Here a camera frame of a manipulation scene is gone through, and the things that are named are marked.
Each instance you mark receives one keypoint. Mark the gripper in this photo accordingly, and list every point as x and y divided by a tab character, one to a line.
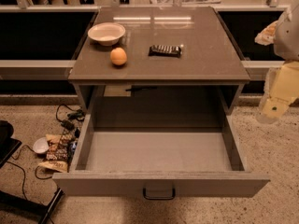
288	39

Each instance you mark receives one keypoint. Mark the grey top drawer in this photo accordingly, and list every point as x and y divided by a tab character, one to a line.
158	145

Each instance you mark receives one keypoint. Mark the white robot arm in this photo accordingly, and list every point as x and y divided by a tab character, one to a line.
283	34

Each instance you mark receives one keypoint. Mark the grey drawer cabinet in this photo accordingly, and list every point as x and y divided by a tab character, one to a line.
207	54

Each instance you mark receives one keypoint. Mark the dark striped snack bar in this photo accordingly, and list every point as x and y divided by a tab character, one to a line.
164	50

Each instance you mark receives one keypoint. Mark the orange fruit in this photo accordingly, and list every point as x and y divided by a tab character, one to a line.
118	56

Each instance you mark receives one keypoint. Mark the white bowl on cabinet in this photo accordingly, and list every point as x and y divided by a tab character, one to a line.
107	33

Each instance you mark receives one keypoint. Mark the white bowl on floor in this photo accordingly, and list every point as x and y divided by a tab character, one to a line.
41	146

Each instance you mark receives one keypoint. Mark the black stand base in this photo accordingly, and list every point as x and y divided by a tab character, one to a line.
41	210

